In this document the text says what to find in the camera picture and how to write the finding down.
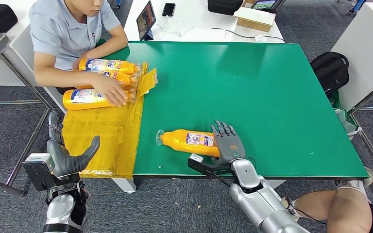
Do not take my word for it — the dark smartphone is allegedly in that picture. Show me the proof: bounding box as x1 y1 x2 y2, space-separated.
162 3 176 17

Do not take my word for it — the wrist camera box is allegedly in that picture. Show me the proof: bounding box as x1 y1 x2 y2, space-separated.
187 153 232 177
22 153 57 192

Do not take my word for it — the yellow taped cardboard sheet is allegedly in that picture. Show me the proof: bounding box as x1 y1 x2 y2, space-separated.
61 63 159 179

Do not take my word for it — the black tablet on stand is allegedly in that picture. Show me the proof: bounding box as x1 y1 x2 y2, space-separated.
136 0 157 41

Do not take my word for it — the orange detergent bottle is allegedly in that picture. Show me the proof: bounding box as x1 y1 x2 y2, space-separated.
155 129 221 158
75 70 139 91
78 58 141 75
62 88 137 111

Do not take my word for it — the green bag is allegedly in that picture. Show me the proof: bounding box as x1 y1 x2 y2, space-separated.
329 91 341 110

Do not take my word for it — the white plastic bag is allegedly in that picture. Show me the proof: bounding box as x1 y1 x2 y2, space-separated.
333 109 363 141

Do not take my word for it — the brown cardboard box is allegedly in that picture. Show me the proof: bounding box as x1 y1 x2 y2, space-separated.
234 0 276 33

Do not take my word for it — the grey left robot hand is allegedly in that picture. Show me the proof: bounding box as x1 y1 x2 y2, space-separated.
47 111 101 178

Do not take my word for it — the black cable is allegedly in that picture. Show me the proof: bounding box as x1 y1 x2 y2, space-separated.
211 27 285 42

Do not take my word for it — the black backpack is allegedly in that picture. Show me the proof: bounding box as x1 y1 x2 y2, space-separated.
309 51 350 97

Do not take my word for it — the black bag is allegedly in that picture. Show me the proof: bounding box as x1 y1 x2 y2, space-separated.
207 0 244 16

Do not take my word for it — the white table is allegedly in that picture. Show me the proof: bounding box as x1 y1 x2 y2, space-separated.
123 0 285 43
330 3 373 112

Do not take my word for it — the black screen device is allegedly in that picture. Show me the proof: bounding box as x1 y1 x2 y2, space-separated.
251 0 285 14

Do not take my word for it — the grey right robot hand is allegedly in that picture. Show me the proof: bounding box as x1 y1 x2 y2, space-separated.
209 120 246 166

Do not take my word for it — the white desk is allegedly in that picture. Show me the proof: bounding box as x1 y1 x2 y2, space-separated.
0 0 68 115

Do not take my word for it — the person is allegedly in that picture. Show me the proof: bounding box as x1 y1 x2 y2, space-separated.
29 0 129 107
281 166 373 233

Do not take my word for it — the white table leg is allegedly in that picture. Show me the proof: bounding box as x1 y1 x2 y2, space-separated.
265 179 287 190
112 178 137 194

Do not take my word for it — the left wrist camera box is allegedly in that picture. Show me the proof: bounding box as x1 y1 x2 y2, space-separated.
22 153 57 192

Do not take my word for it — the blue metal trolley frame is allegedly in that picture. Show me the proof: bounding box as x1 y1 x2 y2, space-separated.
338 0 367 16

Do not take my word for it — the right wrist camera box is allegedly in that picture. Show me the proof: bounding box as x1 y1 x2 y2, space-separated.
187 153 232 177

